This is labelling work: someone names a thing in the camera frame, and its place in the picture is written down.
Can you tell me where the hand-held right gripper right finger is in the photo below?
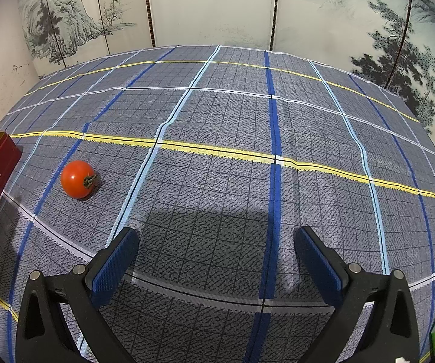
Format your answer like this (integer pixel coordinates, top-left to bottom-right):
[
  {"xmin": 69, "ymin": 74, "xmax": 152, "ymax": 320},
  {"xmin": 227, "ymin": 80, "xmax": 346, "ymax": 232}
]
[{"xmin": 294, "ymin": 226, "xmax": 419, "ymax": 363}]

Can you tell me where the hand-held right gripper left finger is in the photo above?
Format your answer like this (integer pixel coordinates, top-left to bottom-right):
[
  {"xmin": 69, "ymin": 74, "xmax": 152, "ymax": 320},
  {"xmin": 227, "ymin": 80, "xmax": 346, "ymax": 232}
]
[{"xmin": 15, "ymin": 227, "xmax": 140, "ymax": 363}]

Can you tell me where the red tomato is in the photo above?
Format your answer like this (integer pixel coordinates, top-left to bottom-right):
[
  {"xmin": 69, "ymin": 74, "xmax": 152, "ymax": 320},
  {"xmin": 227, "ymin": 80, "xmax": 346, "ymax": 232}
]
[{"xmin": 61, "ymin": 160, "xmax": 100, "ymax": 200}]

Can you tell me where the blue plaid tablecloth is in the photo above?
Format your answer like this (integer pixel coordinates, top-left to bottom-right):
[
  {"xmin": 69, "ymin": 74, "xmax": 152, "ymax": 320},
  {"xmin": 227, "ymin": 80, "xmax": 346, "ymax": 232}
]
[{"xmin": 0, "ymin": 44, "xmax": 435, "ymax": 363}]

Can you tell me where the painted folding screen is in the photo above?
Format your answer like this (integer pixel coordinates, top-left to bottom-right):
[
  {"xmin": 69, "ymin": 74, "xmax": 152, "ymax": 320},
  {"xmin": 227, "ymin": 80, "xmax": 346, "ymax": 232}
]
[{"xmin": 15, "ymin": 0, "xmax": 435, "ymax": 152}]

